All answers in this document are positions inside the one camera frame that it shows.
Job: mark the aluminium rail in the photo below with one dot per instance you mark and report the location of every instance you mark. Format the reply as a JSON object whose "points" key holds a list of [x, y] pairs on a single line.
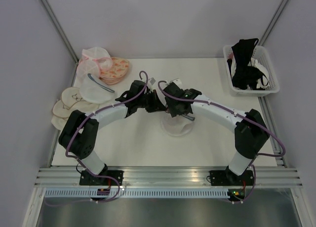
{"points": [[169, 177]]}

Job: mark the pink trimmed mesh bag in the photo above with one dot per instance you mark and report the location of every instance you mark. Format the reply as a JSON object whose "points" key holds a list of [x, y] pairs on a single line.
{"points": [[86, 67]]}

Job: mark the beige laundry bag bottom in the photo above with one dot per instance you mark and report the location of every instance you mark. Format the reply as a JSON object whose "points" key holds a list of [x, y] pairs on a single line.
{"points": [[59, 122]]}

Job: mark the right aluminium frame post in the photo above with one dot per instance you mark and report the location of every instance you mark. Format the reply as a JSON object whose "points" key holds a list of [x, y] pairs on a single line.
{"points": [[276, 16]]}

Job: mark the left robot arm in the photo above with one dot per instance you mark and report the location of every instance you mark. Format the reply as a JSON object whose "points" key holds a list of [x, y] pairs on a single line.
{"points": [[78, 136]]}

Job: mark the beige laundry bag middle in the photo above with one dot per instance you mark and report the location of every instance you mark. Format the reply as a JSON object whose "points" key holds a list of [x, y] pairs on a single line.
{"points": [[61, 110]]}

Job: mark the beige laundry bag top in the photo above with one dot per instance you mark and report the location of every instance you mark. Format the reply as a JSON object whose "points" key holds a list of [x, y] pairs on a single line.
{"points": [[71, 96]]}

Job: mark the white mesh bag blue trim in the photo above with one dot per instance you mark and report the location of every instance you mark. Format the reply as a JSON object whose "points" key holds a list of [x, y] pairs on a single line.
{"points": [[95, 91]]}

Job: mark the white plastic basket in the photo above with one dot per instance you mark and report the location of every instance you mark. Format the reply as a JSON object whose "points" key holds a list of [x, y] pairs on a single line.
{"points": [[260, 55]]}

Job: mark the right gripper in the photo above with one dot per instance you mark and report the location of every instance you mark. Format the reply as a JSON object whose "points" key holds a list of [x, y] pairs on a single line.
{"points": [[173, 111]]}

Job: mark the left aluminium frame post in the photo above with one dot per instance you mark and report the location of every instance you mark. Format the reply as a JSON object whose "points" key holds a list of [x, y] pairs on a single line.
{"points": [[56, 24]]}

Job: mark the white bra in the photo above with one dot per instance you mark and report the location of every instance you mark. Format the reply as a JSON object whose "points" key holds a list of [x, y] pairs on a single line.
{"points": [[263, 76]]}

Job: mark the black bra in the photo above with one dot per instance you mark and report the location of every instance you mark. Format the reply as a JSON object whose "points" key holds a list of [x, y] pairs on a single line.
{"points": [[244, 74]]}

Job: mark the white slotted cable duct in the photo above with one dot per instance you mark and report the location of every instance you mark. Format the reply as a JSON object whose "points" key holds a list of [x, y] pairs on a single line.
{"points": [[137, 193]]}

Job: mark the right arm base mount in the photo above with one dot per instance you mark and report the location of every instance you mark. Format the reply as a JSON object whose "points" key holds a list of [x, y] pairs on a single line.
{"points": [[226, 179]]}

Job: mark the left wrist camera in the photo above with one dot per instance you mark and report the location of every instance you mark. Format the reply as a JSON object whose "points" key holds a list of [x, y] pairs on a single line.
{"points": [[151, 81]]}

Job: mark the white mesh bag blue zipper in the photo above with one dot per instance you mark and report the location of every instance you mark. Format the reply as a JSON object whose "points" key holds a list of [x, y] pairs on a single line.
{"points": [[177, 126]]}

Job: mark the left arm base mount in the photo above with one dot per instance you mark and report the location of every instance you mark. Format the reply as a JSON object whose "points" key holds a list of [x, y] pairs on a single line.
{"points": [[108, 178]]}

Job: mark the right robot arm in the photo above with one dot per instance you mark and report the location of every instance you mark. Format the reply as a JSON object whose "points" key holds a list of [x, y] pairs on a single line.
{"points": [[249, 129]]}

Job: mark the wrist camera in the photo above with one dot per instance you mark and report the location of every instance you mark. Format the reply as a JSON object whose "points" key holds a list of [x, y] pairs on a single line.
{"points": [[176, 81], [151, 81]]}

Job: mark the pink mesh bag top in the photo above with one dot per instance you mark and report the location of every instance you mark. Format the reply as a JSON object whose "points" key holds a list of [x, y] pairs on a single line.
{"points": [[96, 54]]}

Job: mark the beige laundry bag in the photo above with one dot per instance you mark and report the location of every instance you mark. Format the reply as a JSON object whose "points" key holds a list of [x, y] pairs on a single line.
{"points": [[71, 96], [59, 122], [61, 110]]}

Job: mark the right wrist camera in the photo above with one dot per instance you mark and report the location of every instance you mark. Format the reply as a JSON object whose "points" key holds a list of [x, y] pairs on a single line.
{"points": [[176, 81]]}

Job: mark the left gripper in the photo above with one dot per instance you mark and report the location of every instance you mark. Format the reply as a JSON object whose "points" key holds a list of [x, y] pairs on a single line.
{"points": [[157, 105]]}

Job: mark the orange patterned laundry bag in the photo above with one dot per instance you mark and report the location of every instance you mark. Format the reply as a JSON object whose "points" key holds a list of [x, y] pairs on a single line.
{"points": [[117, 72]]}

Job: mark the aluminium frame post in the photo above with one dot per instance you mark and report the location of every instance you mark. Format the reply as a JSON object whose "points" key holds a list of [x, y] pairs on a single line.
{"points": [[56, 24], [276, 16]]}

